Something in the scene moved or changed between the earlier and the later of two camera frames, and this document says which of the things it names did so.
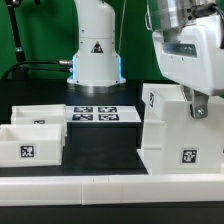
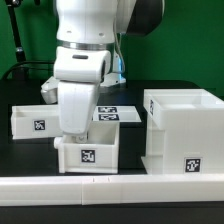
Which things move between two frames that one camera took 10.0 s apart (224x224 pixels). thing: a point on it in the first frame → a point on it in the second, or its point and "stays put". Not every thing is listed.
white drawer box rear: x=48 y=114 stays put
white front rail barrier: x=110 y=189 stays put
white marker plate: x=102 y=114 stays put
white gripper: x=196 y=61 → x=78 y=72
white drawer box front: x=31 y=145 → x=97 y=154
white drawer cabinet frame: x=173 y=141 stays put
